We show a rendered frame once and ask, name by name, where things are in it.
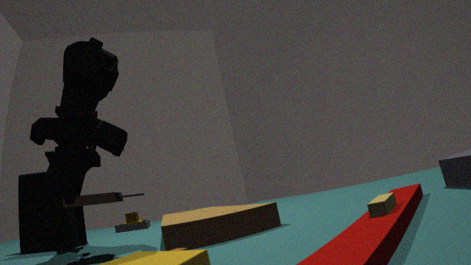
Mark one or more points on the tan panel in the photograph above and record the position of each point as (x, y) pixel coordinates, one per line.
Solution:
(206, 226)

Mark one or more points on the long red flat bar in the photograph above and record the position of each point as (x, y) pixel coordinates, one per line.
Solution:
(374, 237)

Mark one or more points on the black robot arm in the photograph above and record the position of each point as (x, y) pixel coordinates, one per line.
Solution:
(89, 73)

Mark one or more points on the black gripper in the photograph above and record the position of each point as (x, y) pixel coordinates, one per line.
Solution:
(71, 159)

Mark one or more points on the white rectangular tray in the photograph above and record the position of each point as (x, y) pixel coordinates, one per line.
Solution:
(130, 227)

